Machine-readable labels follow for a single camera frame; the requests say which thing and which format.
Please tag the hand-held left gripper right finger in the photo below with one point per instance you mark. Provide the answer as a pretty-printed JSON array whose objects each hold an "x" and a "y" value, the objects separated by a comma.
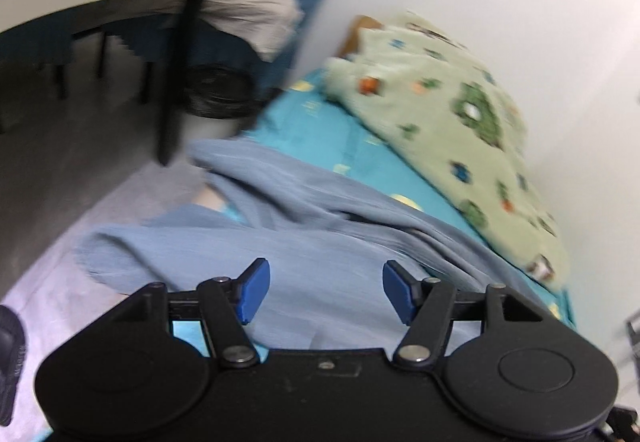
[{"x": 397, "y": 293}]

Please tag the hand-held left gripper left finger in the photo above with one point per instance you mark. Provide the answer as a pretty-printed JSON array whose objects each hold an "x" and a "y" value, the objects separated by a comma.
[{"x": 255, "y": 291}]

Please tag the grey-blue garment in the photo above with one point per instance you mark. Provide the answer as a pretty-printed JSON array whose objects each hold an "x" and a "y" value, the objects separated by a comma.
[{"x": 310, "y": 242}]

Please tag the teal printed bed sheet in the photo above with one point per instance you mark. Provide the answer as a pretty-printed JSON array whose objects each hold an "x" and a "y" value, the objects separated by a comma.
[{"x": 320, "y": 132}]

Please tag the green printed fleece blanket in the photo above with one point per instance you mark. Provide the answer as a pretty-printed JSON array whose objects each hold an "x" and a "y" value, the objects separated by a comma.
[{"x": 440, "y": 122}]

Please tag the trash bin with black bag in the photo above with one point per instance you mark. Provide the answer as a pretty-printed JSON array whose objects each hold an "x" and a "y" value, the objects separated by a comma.
[{"x": 215, "y": 92}]

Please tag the black shoe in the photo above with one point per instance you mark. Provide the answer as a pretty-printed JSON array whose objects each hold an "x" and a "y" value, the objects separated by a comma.
[{"x": 10, "y": 362}]

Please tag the brown pillow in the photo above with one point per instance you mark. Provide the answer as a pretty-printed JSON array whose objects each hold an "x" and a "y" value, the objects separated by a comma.
[{"x": 361, "y": 29}]

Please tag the grey cloth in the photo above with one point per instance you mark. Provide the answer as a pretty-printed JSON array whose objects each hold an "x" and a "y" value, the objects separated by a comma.
[{"x": 250, "y": 12}]

